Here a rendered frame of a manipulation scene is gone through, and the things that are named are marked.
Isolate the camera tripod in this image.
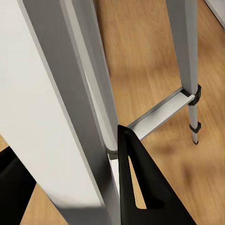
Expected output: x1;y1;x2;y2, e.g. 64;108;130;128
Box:
0;0;202;225

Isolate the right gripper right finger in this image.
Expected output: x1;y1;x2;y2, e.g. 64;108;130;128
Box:
117;124;196;225

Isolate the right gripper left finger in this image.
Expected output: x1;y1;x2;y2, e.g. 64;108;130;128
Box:
0;146;37;225

